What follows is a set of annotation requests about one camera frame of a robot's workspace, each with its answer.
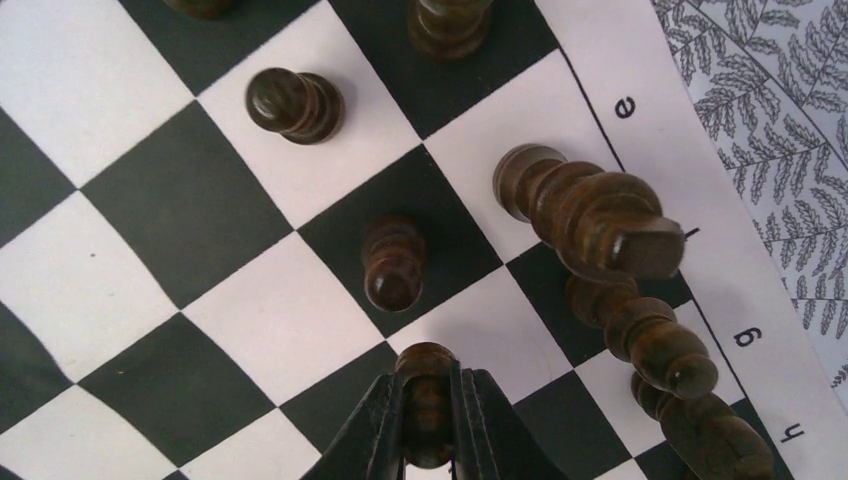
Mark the floral patterned table mat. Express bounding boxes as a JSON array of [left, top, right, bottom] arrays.
[[653, 1, 847, 395]]

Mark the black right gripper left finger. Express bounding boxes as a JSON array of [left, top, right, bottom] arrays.
[[302, 374, 405, 480]]

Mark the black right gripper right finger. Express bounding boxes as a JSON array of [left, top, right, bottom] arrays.
[[450, 361, 567, 480]]

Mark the dark chess piece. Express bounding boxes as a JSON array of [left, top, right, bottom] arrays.
[[164, 0, 236, 20], [565, 276, 719, 399], [492, 143, 685, 282], [630, 373, 775, 480], [245, 68, 345, 145], [394, 342, 456, 469], [407, 0, 493, 61], [361, 214, 426, 312]]

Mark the black white chessboard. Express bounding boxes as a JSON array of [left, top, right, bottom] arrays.
[[1, 1, 847, 479]]

